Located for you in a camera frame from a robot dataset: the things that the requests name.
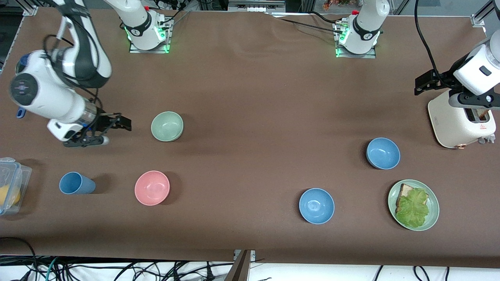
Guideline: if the yellow lemon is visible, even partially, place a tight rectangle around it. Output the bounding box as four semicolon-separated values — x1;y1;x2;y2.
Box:
0;185;21;207

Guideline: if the black looped floor cable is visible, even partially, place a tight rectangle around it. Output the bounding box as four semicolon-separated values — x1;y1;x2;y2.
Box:
0;237;39;281

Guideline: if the light green bowl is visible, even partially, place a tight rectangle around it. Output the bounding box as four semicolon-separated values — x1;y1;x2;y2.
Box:
151;111;184;142

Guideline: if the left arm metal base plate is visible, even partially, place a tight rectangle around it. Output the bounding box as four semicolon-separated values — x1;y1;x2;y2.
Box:
335;21;377;59

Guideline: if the black cable on table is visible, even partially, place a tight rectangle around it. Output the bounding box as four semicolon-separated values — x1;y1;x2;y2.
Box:
270;14;345;36

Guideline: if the green lettuce leaf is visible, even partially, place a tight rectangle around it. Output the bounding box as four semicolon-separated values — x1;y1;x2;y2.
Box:
395;188;430;229

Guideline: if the cream white toaster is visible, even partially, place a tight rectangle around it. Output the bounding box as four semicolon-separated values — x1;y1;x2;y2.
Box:
428;89;496;149

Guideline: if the steel pot blue handle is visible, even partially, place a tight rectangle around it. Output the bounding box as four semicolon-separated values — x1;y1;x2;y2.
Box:
15;54;32;118

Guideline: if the light green plate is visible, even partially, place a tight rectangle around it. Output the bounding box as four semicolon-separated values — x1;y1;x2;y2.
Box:
388;180;440;231

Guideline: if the bread slice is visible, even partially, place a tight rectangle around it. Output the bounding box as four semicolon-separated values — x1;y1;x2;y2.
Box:
396;183;429;213

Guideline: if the blue bowl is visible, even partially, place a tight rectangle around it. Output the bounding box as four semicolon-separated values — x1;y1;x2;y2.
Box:
299;188;335;225
366;137;401;170

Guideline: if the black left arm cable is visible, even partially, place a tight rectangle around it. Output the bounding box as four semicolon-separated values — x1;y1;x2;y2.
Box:
414;0;448;84

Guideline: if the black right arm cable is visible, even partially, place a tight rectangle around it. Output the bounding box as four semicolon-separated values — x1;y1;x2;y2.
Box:
42;16;104;117

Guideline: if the teal cable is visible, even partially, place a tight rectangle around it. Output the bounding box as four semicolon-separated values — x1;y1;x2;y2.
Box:
44;257;60;281

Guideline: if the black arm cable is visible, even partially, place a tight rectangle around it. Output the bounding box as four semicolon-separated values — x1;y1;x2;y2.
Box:
42;16;104;117
414;0;448;84

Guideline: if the blue cup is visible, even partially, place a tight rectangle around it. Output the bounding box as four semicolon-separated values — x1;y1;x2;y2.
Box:
59;172;96;195

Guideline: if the pink bowl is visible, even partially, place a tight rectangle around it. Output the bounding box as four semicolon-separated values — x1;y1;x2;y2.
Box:
134;171;171;206

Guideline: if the aluminium frame profile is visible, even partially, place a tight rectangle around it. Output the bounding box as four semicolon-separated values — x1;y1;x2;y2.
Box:
471;0;496;28

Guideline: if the metal bracket with dark strut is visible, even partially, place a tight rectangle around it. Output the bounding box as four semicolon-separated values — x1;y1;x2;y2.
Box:
225;250;256;281

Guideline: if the clear plastic container blue lid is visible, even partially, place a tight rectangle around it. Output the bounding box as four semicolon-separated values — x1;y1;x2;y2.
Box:
0;157;32;216

